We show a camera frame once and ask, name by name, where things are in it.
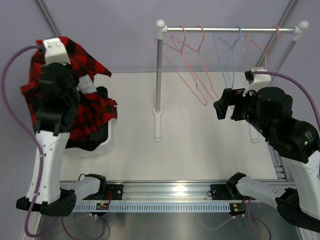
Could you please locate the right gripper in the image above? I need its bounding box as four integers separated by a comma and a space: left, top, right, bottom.
213, 84, 273, 138

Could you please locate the blue hanger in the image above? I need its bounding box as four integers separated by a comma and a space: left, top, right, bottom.
212, 25, 242, 89

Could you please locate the red black checked shirt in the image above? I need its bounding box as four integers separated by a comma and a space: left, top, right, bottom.
20, 36, 118, 143

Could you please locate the plain black shirt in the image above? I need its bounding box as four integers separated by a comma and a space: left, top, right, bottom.
65, 86, 118, 148

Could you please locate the dark pinstripe shirt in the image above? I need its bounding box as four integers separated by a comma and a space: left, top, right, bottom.
89, 124, 109, 143

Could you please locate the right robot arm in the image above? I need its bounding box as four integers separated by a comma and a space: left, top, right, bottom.
213, 87, 320, 232

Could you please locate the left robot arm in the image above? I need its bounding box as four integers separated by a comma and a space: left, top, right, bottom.
16, 62, 108, 217

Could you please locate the metal clothes rack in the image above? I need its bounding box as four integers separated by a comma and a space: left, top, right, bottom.
152, 19, 310, 142

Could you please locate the white plastic basket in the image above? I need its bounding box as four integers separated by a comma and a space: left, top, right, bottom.
64, 119, 115, 159

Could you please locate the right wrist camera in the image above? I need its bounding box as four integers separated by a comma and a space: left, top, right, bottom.
242, 67, 272, 97

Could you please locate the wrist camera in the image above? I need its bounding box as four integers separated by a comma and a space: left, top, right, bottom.
37, 37, 71, 66
242, 67, 272, 97

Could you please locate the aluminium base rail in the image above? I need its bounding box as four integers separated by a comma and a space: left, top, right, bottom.
59, 181, 298, 201

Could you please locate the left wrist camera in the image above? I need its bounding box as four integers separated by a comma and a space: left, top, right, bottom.
37, 37, 71, 66

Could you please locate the white slotted cable duct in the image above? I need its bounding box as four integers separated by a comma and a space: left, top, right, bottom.
73, 202, 231, 213

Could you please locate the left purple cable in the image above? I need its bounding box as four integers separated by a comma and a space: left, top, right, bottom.
1, 44, 111, 238

